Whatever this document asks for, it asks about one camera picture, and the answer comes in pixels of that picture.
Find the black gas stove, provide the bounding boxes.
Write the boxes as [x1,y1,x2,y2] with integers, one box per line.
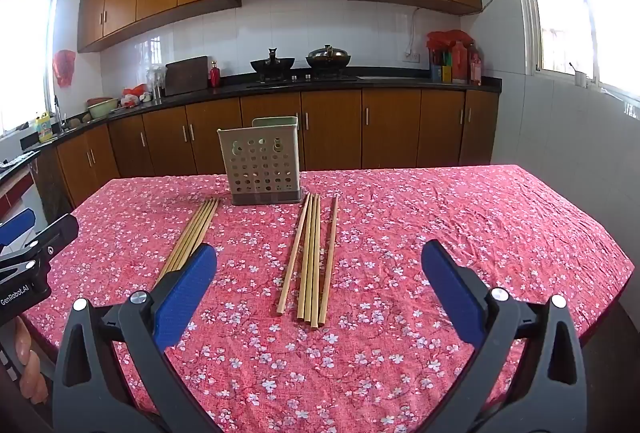
[247,70,358,84]

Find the large red bottle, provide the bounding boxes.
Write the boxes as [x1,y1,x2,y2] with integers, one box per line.
[451,40,469,84]

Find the crumpled red bag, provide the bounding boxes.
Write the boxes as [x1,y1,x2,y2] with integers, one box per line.
[426,30,473,51]

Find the black kitchen countertop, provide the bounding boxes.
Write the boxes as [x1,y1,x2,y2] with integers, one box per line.
[0,74,502,174]

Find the yellow detergent bottle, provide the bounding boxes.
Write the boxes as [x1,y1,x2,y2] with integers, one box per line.
[35,111,53,144]

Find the person's left hand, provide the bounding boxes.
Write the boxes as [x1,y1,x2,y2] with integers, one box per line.
[12,315,53,409]

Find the green bowl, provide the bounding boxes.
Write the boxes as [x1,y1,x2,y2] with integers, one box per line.
[86,98,120,120]

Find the black wok with lid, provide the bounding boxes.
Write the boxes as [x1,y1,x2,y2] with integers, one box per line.
[306,44,352,71]

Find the red white plastic bag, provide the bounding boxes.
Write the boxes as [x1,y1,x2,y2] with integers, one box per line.
[122,83,153,108]

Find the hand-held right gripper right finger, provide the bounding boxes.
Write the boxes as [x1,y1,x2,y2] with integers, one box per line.
[421,240,588,433]

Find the black cooking pot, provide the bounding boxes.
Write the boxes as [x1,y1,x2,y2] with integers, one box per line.
[250,47,296,81]

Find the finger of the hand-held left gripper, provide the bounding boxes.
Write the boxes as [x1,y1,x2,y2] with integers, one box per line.
[0,208,37,248]
[30,214,80,260]

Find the brown wooden chopstick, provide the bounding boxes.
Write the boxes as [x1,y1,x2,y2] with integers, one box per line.
[319,196,339,325]

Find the grey perforated utensil holder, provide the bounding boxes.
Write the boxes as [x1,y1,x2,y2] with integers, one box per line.
[217,125,304,206]

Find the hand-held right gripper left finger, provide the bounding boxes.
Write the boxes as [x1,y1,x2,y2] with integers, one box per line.
[52,243,236,433]

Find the dark wooden cutting board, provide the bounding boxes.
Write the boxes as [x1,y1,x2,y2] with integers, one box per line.
[164,56,209,96]

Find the clear glass cups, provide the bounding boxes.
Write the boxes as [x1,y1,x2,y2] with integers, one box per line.
[146,65,167,101]

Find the red floral tablecloth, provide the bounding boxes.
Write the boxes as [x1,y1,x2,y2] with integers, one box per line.
[22,164,636,433]

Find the brown lower kitchen cabinets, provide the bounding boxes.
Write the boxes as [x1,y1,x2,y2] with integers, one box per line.
[32,88,501,214]

